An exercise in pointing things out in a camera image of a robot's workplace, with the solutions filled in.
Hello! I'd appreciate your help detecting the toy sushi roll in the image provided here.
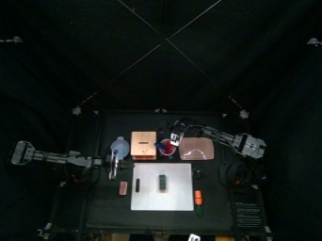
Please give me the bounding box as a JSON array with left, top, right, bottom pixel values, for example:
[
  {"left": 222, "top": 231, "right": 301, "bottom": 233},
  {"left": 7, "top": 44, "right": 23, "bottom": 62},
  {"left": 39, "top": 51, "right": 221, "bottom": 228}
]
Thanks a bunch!
[{"left": 158, "top": 174, "right": 169, "bottom": 191}]

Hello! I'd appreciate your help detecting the red plastic cup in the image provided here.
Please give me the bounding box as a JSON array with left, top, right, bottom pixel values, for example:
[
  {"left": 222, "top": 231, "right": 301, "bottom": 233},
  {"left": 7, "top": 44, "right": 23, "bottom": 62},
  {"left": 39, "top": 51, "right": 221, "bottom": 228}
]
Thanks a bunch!
[{"left": 158, "top": 138, "right": 178, "bottom": 157}]

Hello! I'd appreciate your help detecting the grey blue bowl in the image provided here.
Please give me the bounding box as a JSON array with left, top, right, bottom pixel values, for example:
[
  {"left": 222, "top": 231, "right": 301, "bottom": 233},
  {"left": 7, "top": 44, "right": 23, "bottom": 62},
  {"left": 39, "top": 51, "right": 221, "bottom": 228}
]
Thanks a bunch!
[{"left": 110, "top": 136, "right": 132, "bottom": 160}]

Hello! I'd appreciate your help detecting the wooden box with red drawer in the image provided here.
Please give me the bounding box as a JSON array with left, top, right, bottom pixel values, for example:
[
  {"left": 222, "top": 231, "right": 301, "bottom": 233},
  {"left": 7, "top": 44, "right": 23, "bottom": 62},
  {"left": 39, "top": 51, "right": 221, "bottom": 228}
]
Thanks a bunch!
[{"left": 130, "top": 131, "right": 160, "bottom": 161}]

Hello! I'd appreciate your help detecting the white cutting board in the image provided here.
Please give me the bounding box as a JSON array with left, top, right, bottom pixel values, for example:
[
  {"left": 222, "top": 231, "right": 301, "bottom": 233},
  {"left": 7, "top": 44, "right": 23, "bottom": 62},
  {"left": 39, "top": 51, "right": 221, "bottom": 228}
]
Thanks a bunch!
[{"left": 130, "top": 162, "right": 196, "bottom": 212}]

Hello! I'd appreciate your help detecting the orange toy carrot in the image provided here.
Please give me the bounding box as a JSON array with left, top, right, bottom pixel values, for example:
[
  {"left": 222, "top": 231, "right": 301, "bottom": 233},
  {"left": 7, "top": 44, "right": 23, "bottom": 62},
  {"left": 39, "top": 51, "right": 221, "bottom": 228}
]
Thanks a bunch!
[{"left": 194, "top": 189, "right": 205, "bottom": 217}]

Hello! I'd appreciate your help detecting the black printed label sheet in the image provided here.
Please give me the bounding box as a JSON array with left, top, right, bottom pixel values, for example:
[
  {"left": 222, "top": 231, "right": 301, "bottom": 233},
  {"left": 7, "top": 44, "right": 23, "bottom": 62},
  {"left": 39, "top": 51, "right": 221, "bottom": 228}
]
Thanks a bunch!
[{"left": 233, "top": 201, "right": 265, "bottom": 233}]

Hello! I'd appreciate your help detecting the blue utensil handle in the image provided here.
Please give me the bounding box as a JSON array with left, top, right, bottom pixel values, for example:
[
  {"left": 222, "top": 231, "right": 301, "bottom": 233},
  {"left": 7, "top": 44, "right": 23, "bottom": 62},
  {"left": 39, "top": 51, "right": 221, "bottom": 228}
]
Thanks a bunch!
[{"left": 156, "top": 141, "right": 174, "bottom": 161}]

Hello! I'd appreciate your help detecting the black cable bundle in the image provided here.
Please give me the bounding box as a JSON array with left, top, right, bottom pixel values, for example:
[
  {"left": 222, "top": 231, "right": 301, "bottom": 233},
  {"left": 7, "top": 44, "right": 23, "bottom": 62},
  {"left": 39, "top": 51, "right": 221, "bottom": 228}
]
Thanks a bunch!
[{"left": 226, "top": 160, "right": 264, "bottom": 190}]

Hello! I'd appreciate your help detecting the thin diagonal brace cord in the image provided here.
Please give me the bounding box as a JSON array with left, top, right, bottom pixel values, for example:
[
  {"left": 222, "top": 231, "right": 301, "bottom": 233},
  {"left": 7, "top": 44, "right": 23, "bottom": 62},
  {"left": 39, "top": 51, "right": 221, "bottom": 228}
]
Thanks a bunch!
[
  {"left": 117, "top": 0, "right": 249, "bottom": 118},
  {"left": 75, "top": 0, "right": 224, "bottom": 113}
]

